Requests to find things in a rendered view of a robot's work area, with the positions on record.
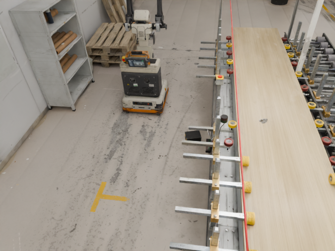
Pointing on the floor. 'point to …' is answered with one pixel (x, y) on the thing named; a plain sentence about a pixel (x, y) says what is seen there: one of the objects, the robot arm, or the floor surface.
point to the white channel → (309, 34)
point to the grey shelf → (75, 46)
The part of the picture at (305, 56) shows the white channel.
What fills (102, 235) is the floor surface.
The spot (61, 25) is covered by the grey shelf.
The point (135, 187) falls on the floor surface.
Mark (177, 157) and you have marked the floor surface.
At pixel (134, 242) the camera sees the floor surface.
